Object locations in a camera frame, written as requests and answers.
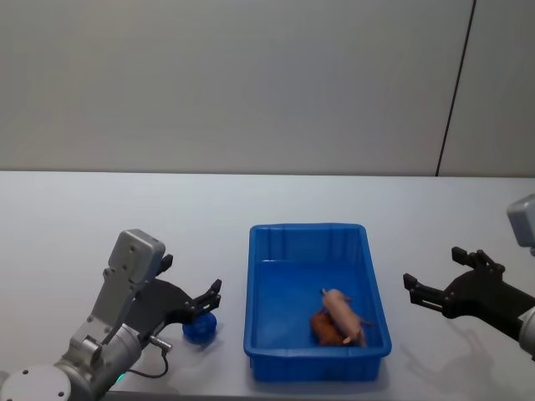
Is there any blue plastic bin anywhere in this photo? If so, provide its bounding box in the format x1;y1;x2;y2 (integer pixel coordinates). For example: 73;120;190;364
242;222;393;383

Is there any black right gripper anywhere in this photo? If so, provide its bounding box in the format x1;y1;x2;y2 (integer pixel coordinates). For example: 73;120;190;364
402;246;535;340

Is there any thin dark cable silver plug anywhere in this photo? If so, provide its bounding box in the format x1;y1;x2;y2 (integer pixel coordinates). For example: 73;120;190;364
125;333;174;379

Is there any pink toy pig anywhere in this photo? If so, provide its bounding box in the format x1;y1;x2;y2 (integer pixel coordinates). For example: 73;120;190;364
319;287;373;348

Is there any brown toy animal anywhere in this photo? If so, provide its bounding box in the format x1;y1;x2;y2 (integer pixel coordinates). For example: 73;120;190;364
309;311;350;348

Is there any blue round plastic lid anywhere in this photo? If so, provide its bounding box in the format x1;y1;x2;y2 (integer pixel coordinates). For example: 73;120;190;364
181;312;219;345

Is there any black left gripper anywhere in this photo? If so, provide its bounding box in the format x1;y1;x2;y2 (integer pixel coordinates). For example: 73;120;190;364
124;251;224;340

